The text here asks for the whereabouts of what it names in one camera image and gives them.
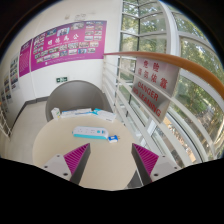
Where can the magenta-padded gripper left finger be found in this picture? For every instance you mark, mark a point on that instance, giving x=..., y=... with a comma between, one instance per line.
x=77, y=157

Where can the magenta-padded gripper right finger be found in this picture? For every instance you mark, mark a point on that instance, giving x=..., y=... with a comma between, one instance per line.
x=145, y=157

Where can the white power strip teal edge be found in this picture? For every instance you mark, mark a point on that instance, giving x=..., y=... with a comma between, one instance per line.
x=90, y=132

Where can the white railing wooden handrail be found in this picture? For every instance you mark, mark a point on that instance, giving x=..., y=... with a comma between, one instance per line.
x=133, y=116

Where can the small white carton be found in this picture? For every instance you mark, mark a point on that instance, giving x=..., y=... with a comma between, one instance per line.
x=55, y=113

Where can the white teal flat box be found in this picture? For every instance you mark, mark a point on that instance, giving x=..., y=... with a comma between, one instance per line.
x=106, y=115

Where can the grey round-backed chair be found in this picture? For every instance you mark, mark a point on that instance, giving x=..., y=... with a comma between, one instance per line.
x=76, y=95

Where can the metal red-lettered warning sign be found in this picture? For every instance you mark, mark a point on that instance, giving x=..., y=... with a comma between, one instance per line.
x=155, y=88

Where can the green exit sign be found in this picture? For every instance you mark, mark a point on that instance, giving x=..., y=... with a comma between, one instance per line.
x=61, y=79

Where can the white stair railing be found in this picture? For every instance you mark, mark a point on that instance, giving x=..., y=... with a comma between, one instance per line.
x=4, y=121

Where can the narrow magenta poster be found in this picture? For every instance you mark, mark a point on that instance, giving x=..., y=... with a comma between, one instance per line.
x=25, y=58

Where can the large magenta photo poster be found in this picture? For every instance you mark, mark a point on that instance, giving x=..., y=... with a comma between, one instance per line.
x=68, y=45

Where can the white photo wall board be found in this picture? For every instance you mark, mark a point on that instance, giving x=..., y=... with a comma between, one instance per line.
x=6, y=89
x=14, y=73

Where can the white-framed curved window wall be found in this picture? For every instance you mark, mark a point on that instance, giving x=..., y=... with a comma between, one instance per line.
x=150, y=26

